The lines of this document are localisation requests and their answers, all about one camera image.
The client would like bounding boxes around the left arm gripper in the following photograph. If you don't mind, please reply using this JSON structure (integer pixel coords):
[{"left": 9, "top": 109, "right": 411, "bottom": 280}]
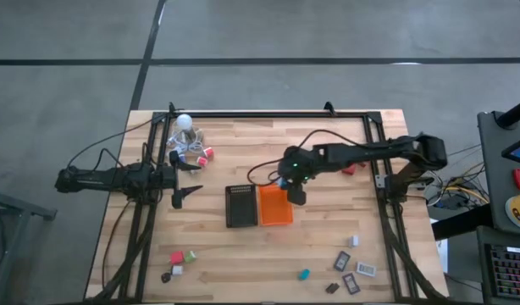
[{"left": 152, "top": 150, "right": 204, "bottom": 209}]

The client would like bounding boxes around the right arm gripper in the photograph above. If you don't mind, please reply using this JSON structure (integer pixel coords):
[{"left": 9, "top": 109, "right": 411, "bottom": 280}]
[{"left": 278, "top": 146, "right": 319, "bottom": 208}]

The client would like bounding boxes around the orange plastic basket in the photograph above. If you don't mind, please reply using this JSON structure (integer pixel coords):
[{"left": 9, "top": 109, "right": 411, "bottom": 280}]
[{"left": 257, "top": 182, "right": 295, "bottom": 227}]

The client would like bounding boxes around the black plastic basket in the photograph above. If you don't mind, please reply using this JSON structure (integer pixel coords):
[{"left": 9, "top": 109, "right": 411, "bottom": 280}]
[{"left": 224, "top": 184, "right": 259, "bottom": 229}]

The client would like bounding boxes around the brass lamp with white bulb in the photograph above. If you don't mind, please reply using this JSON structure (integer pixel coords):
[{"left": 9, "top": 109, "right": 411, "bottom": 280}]
[{"left": 174, "top": 113, "right": 200, "bottom": 145}]

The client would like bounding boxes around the white digital clock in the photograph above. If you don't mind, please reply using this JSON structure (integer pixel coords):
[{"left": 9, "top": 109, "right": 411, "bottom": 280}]
[{"left": 355, "top": 262, "right": 378, "bottom": 278}]

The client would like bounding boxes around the grey side table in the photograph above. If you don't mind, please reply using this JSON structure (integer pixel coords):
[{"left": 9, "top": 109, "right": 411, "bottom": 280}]
[{"left": 0, "top": 185, "right": 58, "bottom": 305}]

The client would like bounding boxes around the white paper sheet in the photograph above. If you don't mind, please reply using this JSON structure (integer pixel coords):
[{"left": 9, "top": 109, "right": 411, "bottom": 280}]
[{"left": 436, "top": 239, "right": 450, "bottom": 275}]

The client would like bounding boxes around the grey equipment cart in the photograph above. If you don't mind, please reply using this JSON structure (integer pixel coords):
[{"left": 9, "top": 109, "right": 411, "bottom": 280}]
[{"left": 431, "top": 96, "right": 520, "bottom": 305}]

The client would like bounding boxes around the black backlit keyboard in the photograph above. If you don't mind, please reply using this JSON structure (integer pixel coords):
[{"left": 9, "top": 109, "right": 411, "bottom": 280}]
[{"left": 484, "top": 243, "right": 520, "bottom": 300}]

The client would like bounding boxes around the white lamp cable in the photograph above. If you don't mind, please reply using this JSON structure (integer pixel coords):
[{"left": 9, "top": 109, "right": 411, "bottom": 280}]
[{"left": 166, "top": 129, "right": 205, "bottom": 156}]

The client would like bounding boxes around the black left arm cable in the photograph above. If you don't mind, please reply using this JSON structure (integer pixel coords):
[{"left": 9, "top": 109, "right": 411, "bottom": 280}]
[{"left": 66, "top": 114, "right": 159, "bottom": 170}]

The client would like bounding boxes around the brown power cable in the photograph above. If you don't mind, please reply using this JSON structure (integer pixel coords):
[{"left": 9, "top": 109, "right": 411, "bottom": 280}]
[{"left": 101, "top": 201, "right": 132, "bottom": 291}]

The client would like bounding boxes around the floor cable bundle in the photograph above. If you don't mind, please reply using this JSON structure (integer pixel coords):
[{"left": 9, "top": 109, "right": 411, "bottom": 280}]
[{"left": 424, "top": 143, "right": 492, "bottom": 212}]

